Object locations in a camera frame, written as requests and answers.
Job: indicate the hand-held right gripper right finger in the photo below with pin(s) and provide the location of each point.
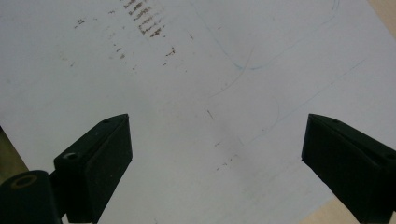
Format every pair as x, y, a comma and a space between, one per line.
348, 168

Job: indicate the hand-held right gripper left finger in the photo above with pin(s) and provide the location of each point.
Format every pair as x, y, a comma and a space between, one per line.
96, 174

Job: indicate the white paper sheet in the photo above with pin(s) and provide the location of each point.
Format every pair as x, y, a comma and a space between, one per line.
218, 93

